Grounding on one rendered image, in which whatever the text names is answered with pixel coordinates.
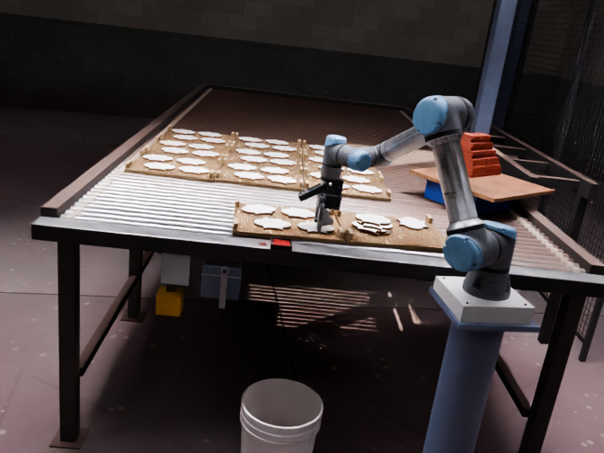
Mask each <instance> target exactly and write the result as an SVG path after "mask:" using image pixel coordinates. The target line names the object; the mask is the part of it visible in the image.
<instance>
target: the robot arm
mask: <svg viewBox="0 0 604 453"><path fill-rule="evenodd" d="M474 118H475V110H474V107H473V105H472V104H471V102H470V101H469V100H467V99H466V98H464V97H461V96H440V95H434V96H429V97H426V98H424V99H422V100H421V101H420V102H419V103H418V104H417V106H416V108H415V109H414V112H413V125H414V127H412V128H410V129H408V130H406V131H404V132H402V133H400V134H398V135H396V136H394V137H392V138H390V139H388V140H386V141H384V142H383V143H381V144H379V145H377V146H374V147H351V146H348V145H346V144H347V143H346V138H345V137H343V136H338V135H329V136H327V137H326V141H325V145H324V155H323V162H322V167H321V172H320V174H321V176H320V180H321V181H323V182H320V183H318V184H317V185H314V186H312V187H310V188H308V189H306V190H304V191H301V192H300V193H298V198H299V200H300V201H303V200H307V199H309V198H311V197H313V196H315V195H316V194H317V201H316V206H315V219H314V221H315V222H316V223H317V227H316V229H317V231H318V234H320V233H321V228H322V226H328V225H332V224H333V219H332V218H330V217H329V215H330V214H331V212H330V211H329V210H327V209H335V210H340V206H341V201H342V186H343V178H340V177H341V171H342V166H345V167H348V168H350V169H352V170H353V171H358V172H365V171H366V170H368V169H369V168H370V167H378V166H379V167H383V166H386V165H389V164H391V163H392V162H393V160H396V159H397V158H399V157H401V156H403V155H406V154H409V153H411V152H412V151H414V150H416V149H418V148H420V147H424V146H426V145H427V146H429V147H431V148H432V152H433V156H434V160H435V164H436V167H437V172H438V176H439V179H440V187H441V190H442V194H443V199H444V202H445V206H446V210H447V214H448V218H449V227H448V228H447V230H446V233H447V237H448V238H447V240H446V241H445V244H444V245H443V254H444V257H445V259H446V261H447V263H448V264H449V265H450V266H451V267H452V268H454V269H455V270H457V271H462V272H467V275H466V276H465V278H464V280H463V285H462V289H463V290H464V291H465V292H466V293H468V294H469V295H471V296H474V297H476V298H481V299H485V300H491V301H503V300H506V299H508V298H509V297H510V295H511V283H510V276H509V272H510V267H511V260H512V255H513V251H514V247H515V243H516V242H517V239H516V238H517V230H516V229H515V228H513V227H511V226H507V225H504V224H501V223H497V222H493V221H486V220H484V221H482V220H481V219H479V218H478V216H477V213H476V208H475V202H474V198H473V194H472V190H471V186H470V182H469V179H468V174H467V170H466V164H465V159H464V156H463V152H462V148H461V144H460V139H461V138H462V137H463V136H464V133H463V132H464V131H466V130H467V129H469V128H470V126H471V125H472V123H473V121H474ZM330 182H331V184H329V183H330Z"/></svg>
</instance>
